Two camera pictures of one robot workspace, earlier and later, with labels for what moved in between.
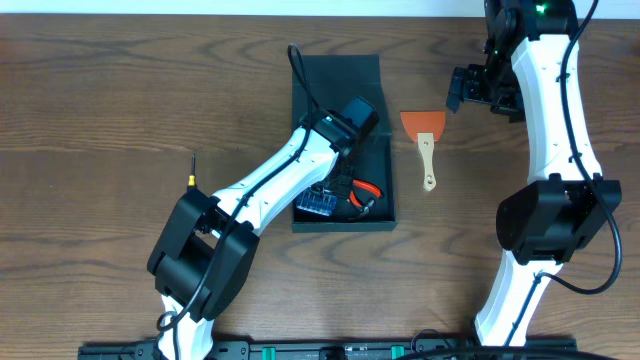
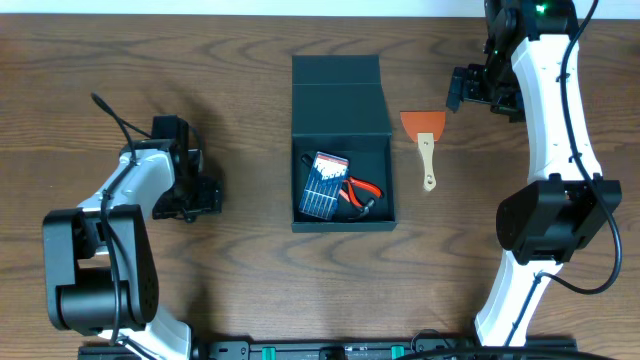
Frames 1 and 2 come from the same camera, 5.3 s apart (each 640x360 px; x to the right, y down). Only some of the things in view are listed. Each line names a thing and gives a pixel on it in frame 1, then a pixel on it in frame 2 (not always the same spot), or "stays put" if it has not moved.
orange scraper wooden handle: x=425 y=127 stays put
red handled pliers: x=367 y=186 stays put
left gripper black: x=338 y=185 → x=201 y=195
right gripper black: x=473 y=89 stays put
